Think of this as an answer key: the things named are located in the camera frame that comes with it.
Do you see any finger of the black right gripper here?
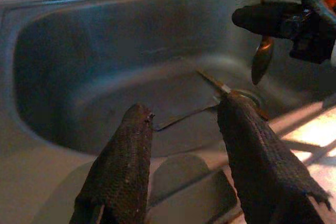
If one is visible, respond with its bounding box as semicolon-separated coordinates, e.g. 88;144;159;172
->
232;3;303;38

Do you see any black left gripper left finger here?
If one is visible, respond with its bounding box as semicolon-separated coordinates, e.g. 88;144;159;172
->
69;102;156;224

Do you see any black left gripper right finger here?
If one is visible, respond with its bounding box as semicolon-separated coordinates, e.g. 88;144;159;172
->
216;91;332;224

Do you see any gold metal spoon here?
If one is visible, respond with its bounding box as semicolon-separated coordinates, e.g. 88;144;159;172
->
250;0;276;86

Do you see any silver metal fork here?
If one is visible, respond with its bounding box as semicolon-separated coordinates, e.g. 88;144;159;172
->
153;69;237;133

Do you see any stainless steel kitchen sink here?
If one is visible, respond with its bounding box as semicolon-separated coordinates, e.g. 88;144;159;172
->
0;0;336;224

